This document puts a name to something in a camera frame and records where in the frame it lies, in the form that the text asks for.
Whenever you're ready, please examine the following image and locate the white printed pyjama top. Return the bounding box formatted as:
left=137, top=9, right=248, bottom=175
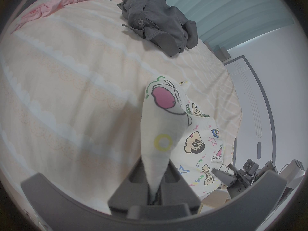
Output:
left=140, top=76, right=237, bottom=205

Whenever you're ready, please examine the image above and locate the bed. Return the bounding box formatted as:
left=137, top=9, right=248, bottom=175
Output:
left=0, top=0, right=276, bottom=214

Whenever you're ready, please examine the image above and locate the grey bedside table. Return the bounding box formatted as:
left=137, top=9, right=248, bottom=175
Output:
left=212, top=46, right=230, bottom=62

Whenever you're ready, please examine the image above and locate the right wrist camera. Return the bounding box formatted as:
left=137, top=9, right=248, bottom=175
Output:
left=241, top=160, right=260, bottom=177

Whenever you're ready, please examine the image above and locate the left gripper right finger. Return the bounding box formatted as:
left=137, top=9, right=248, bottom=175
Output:
left=159, top=159, right=201, bottom=213

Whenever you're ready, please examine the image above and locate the black shirt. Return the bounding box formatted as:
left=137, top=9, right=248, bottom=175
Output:
left=117, top=0, right=199, bottom=57

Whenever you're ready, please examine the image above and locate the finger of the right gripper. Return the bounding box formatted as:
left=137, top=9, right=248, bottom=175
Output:
left=211, top=167, right=239, bottom=185

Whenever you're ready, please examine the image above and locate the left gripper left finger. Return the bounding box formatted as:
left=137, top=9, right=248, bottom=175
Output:
left=108, top=157, right=150, bottom=217

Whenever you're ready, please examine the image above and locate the blue-green curtain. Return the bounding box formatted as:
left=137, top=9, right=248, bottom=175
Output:
left=125, top=0, right=296, bottom=50

